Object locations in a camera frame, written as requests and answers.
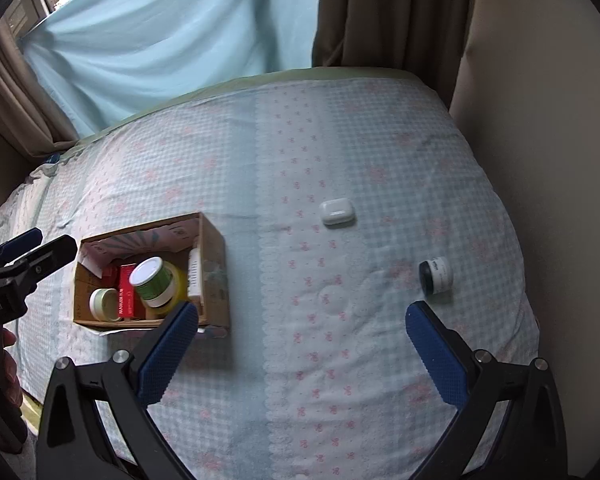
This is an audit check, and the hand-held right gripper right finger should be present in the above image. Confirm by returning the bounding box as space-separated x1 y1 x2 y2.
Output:
405 301 568 480

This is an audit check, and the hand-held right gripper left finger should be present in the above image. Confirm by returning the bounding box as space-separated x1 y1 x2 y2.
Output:
36 300 201 480

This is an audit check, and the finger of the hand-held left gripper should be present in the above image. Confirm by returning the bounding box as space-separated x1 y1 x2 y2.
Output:
0 227 43 273
0 234 78 293

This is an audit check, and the small white green jar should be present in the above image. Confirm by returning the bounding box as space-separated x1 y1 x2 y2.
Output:
89 287 123 322

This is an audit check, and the red rectangular box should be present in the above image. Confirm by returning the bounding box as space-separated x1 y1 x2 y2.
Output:
116 265 146 320

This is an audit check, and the yellow tape roll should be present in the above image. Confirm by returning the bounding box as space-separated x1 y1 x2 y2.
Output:
150 261 190 317

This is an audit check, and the small black-capped white jar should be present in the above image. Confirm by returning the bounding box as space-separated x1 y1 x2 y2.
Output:
419 256 454 296

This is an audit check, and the green jar with white lid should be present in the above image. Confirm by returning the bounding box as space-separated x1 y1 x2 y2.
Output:
129 256 175 308

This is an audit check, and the white pill bottle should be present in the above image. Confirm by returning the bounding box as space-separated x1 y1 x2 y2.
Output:
186 247 204 298

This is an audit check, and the cardboard box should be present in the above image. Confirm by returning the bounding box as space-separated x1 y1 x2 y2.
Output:
72 211 232 338

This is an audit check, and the white earbuds case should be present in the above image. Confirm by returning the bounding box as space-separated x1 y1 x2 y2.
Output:
320 198 357 228

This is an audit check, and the person's left hand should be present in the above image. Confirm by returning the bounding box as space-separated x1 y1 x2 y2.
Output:
0 329 25 408

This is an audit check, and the brown curtain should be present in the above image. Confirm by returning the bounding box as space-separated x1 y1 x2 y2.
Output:
311 0 488 111
0 22 81 158

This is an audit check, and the checked floral bed sheet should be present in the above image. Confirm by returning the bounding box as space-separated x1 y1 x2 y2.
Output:
0 75 541 480

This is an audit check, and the light blue hanging cloth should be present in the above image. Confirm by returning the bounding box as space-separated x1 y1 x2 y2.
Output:
17 0 321 133

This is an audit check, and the green bed sheet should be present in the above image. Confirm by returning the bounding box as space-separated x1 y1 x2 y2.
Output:
55 66 431 161

